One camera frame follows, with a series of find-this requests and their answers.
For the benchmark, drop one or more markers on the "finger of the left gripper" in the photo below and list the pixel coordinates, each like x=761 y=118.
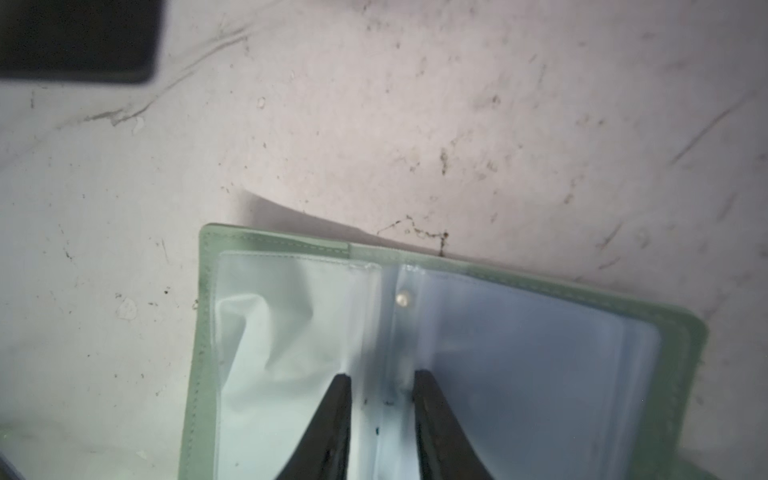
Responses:
x=80 y=40

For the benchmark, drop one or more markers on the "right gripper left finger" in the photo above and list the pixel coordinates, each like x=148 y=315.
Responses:
x=323 y=451

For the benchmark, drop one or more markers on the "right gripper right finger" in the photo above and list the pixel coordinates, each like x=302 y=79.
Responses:
x=444 y=452

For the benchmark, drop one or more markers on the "green card holder wallet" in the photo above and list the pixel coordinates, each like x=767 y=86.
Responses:
x=547 y=379

